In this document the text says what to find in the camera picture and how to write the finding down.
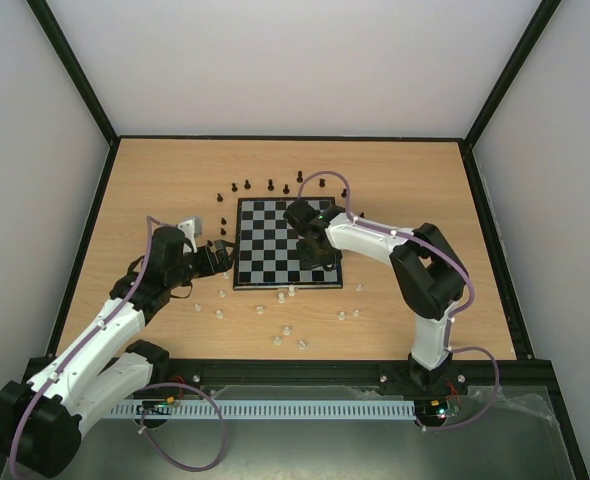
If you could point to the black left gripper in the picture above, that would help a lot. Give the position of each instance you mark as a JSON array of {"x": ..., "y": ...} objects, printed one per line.
[{"x": 212, "y": 267}]

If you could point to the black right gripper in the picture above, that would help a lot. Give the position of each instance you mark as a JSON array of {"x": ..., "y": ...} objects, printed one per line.
[{"x": 316, "y": 248}]

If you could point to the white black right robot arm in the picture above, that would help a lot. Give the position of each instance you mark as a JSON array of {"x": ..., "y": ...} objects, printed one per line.
[{"x": 430, "y": 276}]

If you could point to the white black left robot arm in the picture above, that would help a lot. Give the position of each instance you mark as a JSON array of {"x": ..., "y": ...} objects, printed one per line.
[{"x": 44, "y": 419}]

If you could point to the black white chessboard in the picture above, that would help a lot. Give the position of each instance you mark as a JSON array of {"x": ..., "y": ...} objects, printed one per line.
[{"x": 267, "y": 250}]

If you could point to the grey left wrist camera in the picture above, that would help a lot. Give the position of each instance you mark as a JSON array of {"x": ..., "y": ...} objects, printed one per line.
[{"x": 192, "y": 227}]

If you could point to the black front frame rail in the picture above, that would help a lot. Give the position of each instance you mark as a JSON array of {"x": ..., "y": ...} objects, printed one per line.
[{"x": 390, "y": 375}]

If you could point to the white slotted cable duct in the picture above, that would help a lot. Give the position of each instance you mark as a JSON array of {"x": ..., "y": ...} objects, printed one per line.
[{"x": 268, "y": 410}]

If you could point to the black rear left frame post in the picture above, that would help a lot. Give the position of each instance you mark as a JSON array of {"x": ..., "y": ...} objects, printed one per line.
[{"x": 65, "y": 53}]

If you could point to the black frame post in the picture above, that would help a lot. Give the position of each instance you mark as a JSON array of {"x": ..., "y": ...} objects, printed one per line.
[
  {"x": 65, "y": 53},
  {"x": 521, "y": 52}
]

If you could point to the black rear right frame post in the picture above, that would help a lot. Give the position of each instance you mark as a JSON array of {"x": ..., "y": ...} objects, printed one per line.
[{"x": 521, "y": 52}]

